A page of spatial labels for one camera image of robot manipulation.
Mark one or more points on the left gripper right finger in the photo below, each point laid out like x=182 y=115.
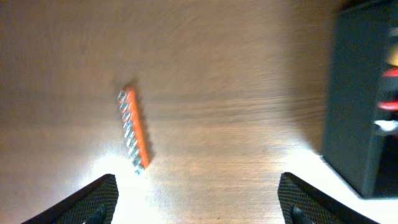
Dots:
x=301 y=202

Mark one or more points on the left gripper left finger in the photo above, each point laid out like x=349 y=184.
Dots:
x=94 y=203

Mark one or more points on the black gift box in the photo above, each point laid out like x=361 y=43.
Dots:
x=365 y=160

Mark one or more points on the orange socket bit holder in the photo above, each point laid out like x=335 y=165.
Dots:
x=133 y=129

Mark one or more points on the red small cutting pliers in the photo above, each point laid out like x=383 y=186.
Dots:
x=389 y=88

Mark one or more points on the orange black long-nose pliers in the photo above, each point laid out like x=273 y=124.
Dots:
x=386 y=128

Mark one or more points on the yellow black stubby screwdriver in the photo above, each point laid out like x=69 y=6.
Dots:
x=391 y=57

